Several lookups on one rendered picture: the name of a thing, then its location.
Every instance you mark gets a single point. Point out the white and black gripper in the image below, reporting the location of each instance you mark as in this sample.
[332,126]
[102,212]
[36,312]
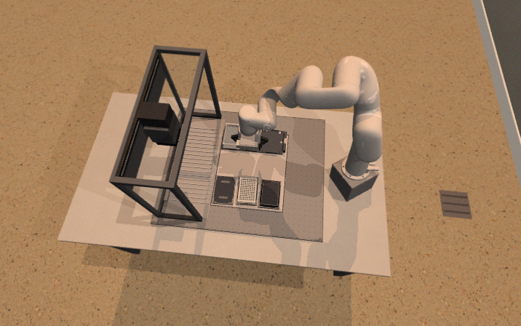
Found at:
[258,138]

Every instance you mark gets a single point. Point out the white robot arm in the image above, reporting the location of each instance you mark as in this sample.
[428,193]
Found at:
[354,84]

